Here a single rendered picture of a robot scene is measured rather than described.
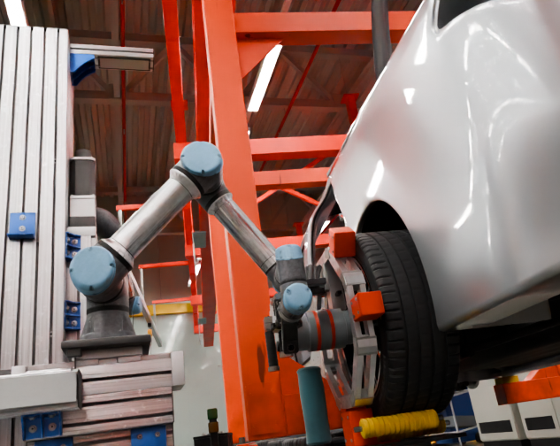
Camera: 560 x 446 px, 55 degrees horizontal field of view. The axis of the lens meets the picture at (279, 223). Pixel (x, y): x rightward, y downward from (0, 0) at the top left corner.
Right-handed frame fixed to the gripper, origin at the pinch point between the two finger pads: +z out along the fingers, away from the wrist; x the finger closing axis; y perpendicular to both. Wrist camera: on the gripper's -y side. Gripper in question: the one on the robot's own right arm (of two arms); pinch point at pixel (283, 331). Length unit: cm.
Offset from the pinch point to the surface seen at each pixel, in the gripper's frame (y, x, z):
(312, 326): 2.1, -11.9, 10.1
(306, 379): -13.2, -9.9, 25.2
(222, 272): 99, 4, 255
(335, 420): -28, -26, 62
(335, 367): -9.1, -24.6, 39.5
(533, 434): -68, -350, 469
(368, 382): -18.9, -24.7, 0.5
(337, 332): -0.5, -20.2, 10.6
